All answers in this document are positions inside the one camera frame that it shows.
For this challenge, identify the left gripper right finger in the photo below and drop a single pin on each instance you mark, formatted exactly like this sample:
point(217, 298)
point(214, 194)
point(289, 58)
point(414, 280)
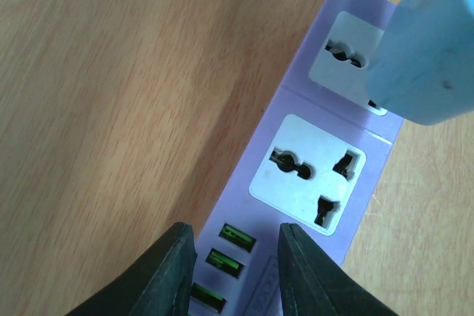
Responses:
point(312, 283)

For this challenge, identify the blue charger plug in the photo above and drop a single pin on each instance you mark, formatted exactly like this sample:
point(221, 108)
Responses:
point(422, 69)

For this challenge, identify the purple power strip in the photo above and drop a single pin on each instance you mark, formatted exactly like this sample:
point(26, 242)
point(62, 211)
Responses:
point(314, 160)

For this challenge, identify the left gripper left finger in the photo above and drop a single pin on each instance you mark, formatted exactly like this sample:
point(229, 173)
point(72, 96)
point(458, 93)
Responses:
point(157, 283)

